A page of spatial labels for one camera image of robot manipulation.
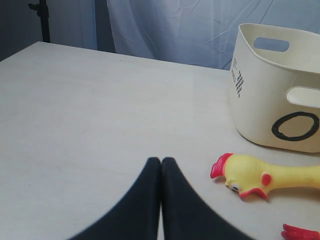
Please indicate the yellow rubber chicken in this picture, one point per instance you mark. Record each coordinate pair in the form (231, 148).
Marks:
(295, 233)
(249, 175)

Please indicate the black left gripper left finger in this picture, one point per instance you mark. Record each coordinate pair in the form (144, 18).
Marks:
(136, 215)

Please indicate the black light stand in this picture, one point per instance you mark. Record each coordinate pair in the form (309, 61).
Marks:
(42, 11)

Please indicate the cream bin marked O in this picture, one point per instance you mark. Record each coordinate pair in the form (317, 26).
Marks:
(274, 90)

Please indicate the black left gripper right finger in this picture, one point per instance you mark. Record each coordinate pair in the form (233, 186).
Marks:
(185, 216)

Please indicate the yellow rubber chicken front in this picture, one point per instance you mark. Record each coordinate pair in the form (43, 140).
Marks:
(295, 233)

